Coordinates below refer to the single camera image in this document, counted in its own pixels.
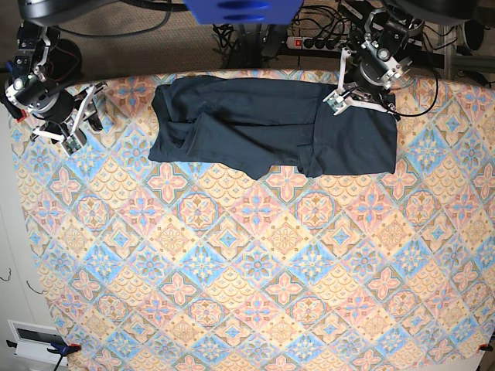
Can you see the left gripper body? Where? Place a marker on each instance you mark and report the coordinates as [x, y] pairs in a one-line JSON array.
[[368, 72]]

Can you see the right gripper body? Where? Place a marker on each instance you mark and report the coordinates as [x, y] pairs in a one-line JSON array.
[[59, 111]]

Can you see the dark blue t-shirt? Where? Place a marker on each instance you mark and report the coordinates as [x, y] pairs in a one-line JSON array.
[[252, 124]]

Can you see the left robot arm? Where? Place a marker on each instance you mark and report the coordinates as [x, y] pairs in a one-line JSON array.
[[390, 29]]

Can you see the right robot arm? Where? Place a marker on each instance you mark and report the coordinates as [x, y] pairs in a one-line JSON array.
[[43, 69]]

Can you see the black round stand base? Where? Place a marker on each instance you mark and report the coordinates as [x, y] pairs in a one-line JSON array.
[[65, 60]]

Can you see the white power strip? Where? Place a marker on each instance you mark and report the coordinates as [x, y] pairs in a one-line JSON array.
[[306, 43]]

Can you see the black speaker upper right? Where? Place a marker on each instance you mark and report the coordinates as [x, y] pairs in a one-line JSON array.
[[473, 34]]

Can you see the patterned tablecloth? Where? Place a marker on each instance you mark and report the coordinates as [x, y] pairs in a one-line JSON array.
[[152, 266]]

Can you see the blue orange clamp lower left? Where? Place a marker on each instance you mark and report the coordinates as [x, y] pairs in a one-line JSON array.
[[62, 349]]

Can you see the orange clamp lower right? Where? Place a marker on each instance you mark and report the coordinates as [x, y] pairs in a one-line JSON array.
[[485, 348]]

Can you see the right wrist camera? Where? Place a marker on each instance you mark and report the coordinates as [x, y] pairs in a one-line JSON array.
[[74, 143]]

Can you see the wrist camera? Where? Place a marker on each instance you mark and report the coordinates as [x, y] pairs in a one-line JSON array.
[[74, 143], [336, 102]]

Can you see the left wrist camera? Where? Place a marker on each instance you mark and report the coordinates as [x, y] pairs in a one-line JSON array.
[[336, 102]]

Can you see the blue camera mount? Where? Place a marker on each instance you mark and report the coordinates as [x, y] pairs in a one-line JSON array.
[[271, 12]]

